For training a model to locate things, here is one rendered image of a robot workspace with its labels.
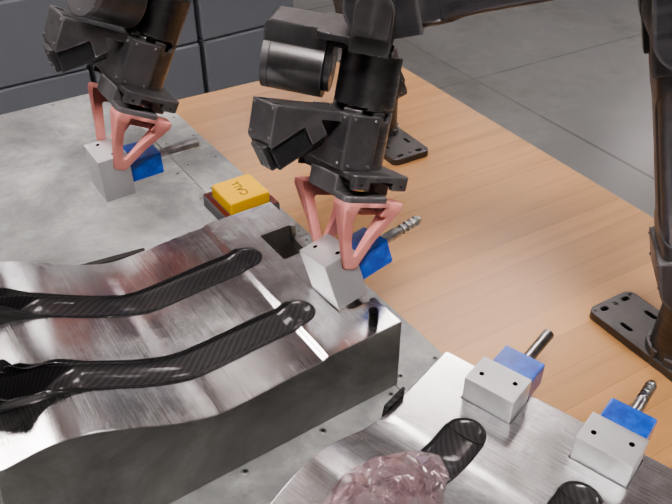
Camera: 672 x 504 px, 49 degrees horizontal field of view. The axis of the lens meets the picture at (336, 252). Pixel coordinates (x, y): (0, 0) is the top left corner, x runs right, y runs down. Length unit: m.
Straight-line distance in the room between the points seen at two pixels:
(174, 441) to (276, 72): 0.34
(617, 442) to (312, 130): 0.37
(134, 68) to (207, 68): 1.96
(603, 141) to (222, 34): 1.51
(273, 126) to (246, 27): 2.20
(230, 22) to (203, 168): 1.66
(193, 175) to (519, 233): 0.49
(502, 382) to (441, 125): 0.67
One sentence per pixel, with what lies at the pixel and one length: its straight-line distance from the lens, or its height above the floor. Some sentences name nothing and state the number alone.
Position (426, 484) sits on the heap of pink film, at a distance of 0.59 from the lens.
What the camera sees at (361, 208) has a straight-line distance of 0.67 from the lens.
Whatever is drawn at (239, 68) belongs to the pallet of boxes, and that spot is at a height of 0.27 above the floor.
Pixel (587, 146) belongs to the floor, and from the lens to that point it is 3.02.
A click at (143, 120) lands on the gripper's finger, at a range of 0.85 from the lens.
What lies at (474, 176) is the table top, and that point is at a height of 0.80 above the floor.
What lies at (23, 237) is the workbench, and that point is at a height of 0.80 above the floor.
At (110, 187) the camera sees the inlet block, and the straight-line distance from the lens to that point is 0.89.
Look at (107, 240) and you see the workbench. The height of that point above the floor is 0.80.
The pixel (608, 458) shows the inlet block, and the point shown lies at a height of 0.88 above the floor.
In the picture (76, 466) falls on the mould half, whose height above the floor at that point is 0.90.
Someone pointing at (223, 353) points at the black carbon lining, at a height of 0.88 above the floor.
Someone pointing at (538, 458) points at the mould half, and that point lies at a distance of 0.68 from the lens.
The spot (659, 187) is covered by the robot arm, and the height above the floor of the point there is 1.01.
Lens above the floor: 1.38
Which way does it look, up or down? 37 degrees down
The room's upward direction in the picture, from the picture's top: straight up
